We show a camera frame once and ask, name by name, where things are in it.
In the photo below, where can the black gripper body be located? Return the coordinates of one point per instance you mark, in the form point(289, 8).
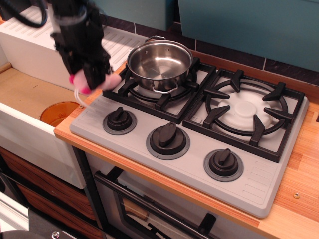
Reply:
point(85, 37)

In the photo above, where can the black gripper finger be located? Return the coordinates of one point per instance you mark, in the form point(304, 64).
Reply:
point(72, 60)
point(95, 73)

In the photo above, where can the pink stuffed pig toy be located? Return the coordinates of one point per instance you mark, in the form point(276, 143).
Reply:
point(81, 86)

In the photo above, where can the stainless steel pan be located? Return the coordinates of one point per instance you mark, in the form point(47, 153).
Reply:
point(160, 65)

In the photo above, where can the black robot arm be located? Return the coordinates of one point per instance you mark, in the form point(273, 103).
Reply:
point(72, 12)

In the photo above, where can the black left stove knob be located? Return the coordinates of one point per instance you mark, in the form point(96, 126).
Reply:
point(119, 122)

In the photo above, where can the black stove knob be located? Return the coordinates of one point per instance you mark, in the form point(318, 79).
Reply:
point(223, 165)
point(168, 142)
point(119, 122)

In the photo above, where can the black middle stove knob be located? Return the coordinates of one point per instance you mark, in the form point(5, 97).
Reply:
point(168, 142)

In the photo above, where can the grey toy stove top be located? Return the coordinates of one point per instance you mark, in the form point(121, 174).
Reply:
point(253, 192)

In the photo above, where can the black right stove knob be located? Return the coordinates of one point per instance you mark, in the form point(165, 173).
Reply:
point(223, 165)

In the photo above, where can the white toy sink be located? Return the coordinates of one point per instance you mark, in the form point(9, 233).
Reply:
point(32, 78)

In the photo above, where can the white left burner cap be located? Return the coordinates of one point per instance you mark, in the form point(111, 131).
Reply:
point(152, 94)

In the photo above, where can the white burner cap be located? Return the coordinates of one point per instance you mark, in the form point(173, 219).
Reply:
point(243, 106)
point(152, 94)

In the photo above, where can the black left burner grate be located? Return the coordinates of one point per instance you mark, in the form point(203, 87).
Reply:
point(167, 107)

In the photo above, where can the black burner grate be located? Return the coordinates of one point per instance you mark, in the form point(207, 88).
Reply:
point(275, 142)
point(167, 107)

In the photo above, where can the wooden drawer front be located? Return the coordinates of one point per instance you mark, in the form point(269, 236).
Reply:
point(59, 201)

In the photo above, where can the white right burner cap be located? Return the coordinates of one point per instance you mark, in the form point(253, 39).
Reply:
point(243, 106)

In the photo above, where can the black right burner grate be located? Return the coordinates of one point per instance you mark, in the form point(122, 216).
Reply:
point(275, 142)

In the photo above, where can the oven door with handle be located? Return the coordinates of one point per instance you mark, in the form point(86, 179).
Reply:
point(153, 221)

